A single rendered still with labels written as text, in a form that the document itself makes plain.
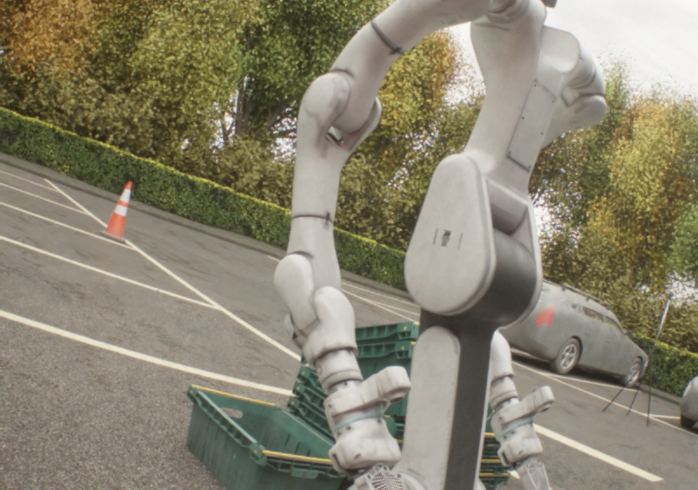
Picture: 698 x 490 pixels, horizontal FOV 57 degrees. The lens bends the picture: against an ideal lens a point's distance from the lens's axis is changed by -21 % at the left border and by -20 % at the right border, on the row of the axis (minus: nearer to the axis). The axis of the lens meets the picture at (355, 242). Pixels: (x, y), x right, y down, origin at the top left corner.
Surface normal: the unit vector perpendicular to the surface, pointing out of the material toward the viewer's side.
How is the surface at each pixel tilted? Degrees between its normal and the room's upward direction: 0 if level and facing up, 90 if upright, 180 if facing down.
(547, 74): 96
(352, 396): 66
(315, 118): 104
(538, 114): 96
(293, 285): 96
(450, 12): 147
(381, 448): 46
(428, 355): 90
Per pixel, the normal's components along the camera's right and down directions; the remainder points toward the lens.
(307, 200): -0.28, -0.19
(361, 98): 0.66, 0.27
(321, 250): 0.69, -0.18
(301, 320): -0.54, 0.09
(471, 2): 0.29, 0.80
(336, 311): 0.69, -0.46
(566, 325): 0.56, 0.08
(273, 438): -0.74, -0.32
